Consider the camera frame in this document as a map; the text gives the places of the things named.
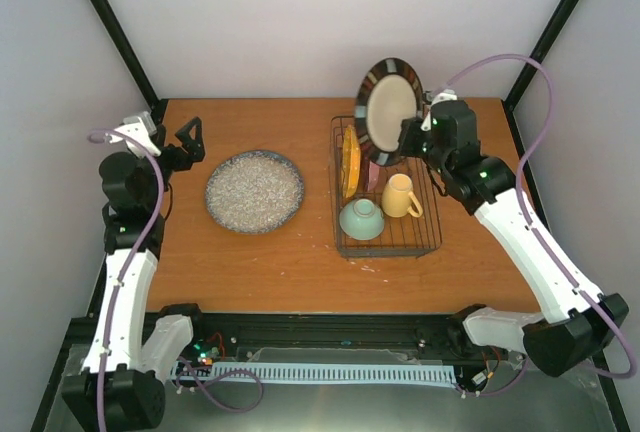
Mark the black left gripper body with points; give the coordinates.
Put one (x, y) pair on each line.
(180, 161)

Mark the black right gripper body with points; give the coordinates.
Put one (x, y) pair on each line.
(407, 147)

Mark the pink scalloped plate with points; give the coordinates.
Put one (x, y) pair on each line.
(371, 172)

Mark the brown rimmed beige plate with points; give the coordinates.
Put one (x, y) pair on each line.
(390, 92)

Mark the yellow ceramic mug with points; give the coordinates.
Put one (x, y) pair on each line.
(399, 199)

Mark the yellow polka dot plate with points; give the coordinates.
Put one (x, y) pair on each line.
(351, 160)

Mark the green wire dish rack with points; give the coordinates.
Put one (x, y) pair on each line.
(401, 237)

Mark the pale green ceramic bowl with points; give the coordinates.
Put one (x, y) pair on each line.
(361, 219)

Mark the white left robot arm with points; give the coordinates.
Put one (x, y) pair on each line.
(121, 382)

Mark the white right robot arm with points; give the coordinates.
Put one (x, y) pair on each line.
(490, 192)

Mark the dark speckled stone plate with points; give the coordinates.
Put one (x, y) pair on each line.
(254, 192)

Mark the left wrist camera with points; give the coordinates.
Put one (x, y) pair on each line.
(137, 131)

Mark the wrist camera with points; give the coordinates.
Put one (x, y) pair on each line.
(431, 98)
(137, 131)

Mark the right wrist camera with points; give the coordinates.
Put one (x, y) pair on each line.
(431, 98)

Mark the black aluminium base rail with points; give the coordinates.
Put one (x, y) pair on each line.
(428, 336)

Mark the black left frame post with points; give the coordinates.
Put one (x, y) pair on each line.
(123, 46)

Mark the black frame post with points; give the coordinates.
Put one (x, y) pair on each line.
(123, 46)
(543, 46)

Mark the light blue slotted cable duct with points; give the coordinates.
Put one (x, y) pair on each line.
(332, 374)

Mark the black right frame post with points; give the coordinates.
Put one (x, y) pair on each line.
(543, 46)

